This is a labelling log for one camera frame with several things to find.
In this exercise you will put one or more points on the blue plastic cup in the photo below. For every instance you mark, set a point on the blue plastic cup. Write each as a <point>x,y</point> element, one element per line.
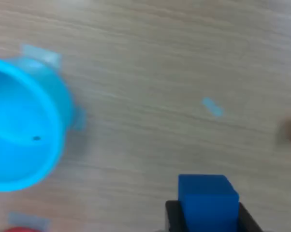
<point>19,120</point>

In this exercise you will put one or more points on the blue cube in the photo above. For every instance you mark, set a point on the blue cube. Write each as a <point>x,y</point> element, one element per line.
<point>208,205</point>

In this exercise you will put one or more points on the grey tape piece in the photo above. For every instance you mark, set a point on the grey tape piece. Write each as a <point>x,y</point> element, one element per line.
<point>27,219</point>
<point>212,107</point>

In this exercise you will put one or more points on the red plastic cup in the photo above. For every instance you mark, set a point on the red plastic cup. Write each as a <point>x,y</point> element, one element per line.
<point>19,229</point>

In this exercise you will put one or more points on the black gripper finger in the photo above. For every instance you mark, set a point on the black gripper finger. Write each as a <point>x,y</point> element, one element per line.
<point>247,222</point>
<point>174,217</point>

